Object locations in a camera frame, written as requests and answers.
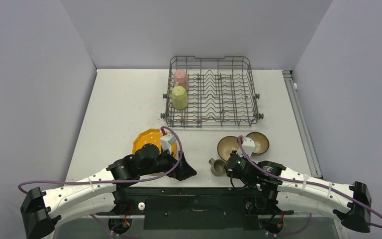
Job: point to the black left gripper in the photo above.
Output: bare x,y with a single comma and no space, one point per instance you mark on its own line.
183,171

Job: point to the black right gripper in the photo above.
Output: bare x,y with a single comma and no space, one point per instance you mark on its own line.
230,164

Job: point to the small grey-green cup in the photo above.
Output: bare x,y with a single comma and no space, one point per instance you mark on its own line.
217,167

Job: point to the brown ceramic bowl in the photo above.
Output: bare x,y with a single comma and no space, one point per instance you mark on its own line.
226,146
261,142

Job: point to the pale yellow mug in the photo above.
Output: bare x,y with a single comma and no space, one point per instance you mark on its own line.
179,96

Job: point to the grey wire dish rack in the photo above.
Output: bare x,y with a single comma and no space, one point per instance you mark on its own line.
221,93

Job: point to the pink mug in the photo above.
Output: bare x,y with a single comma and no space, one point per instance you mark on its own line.
181,78

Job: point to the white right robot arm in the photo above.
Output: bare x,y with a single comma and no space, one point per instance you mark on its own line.
282,189

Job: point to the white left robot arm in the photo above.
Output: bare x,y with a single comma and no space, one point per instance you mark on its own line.
44,210

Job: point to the orange polka dot plate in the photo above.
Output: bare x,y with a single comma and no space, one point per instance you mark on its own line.
146,142

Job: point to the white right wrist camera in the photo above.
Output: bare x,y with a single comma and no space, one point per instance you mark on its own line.
246,146

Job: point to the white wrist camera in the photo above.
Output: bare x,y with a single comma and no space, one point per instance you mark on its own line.
246,146
169,143

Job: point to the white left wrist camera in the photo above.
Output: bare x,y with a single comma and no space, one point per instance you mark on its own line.
169,143

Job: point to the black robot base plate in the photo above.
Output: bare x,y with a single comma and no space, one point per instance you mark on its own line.
176,208

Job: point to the aluminium frame rail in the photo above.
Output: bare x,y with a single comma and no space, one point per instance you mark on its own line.
302,126

